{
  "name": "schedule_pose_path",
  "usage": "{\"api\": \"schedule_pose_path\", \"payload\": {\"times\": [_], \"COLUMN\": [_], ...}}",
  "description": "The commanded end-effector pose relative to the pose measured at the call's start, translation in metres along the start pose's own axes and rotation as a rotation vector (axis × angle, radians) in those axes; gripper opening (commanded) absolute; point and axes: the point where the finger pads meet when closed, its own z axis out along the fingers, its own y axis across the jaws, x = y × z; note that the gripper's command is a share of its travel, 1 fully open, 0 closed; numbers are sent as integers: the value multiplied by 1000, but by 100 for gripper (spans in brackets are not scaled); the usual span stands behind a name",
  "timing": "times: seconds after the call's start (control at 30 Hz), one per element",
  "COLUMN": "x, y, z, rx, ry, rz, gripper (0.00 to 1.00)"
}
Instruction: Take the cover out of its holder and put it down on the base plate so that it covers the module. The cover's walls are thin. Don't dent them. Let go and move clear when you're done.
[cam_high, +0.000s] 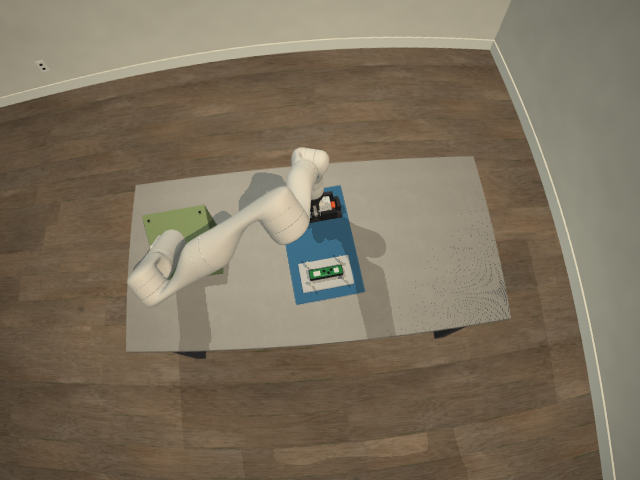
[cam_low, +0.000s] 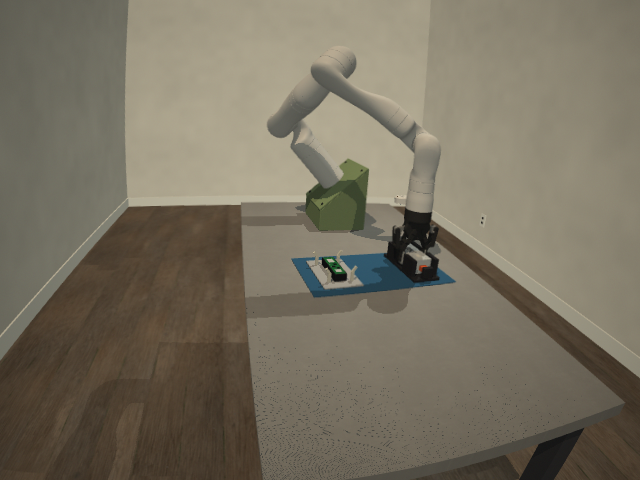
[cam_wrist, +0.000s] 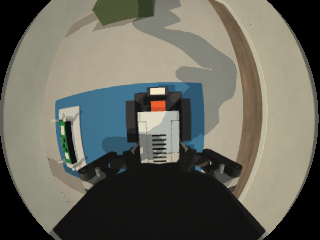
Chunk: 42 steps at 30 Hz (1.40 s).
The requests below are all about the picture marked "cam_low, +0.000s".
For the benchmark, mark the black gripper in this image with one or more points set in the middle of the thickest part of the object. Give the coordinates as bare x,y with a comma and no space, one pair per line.
414,231

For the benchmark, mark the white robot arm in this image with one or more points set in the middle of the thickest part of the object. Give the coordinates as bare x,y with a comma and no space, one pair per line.
331,70

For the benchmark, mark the blue flat mat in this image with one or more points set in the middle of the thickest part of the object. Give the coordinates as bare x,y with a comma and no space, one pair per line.
375,272

